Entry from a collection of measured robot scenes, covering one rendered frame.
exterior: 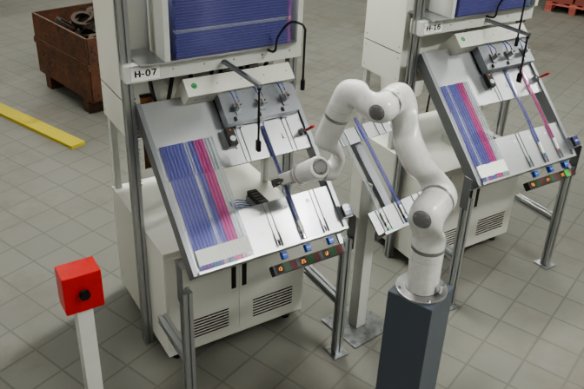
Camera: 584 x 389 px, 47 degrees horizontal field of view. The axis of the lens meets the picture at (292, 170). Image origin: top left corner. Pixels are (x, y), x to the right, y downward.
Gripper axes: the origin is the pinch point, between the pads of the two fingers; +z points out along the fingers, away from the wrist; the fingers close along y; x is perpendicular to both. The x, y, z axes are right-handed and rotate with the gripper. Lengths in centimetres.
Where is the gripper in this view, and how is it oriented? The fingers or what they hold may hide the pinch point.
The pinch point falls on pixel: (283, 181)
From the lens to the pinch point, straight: 278.0
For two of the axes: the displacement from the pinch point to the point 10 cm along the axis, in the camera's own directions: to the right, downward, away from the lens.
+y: -8.5, 2.2, -4.7
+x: 2.8, 9.6, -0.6
